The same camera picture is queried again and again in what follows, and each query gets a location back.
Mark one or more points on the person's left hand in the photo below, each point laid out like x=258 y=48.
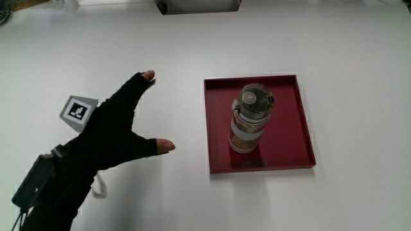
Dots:
x=109 y=134

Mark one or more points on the clear bottle with grey bands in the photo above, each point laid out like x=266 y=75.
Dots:
x=250 y=125

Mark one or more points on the person's left forearm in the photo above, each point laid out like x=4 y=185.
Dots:
x=64 y=195

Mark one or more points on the black wrist sensor box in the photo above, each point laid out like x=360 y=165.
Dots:
x=32 y=183

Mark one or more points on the black round knob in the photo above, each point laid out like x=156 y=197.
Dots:
x=162 y=6

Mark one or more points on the brown wooden board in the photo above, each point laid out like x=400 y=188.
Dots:
x=27 y=4

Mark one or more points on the dark glass object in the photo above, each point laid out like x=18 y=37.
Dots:
x=4 y=12

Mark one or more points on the dark red square tray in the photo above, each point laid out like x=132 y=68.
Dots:
x=285 y=141

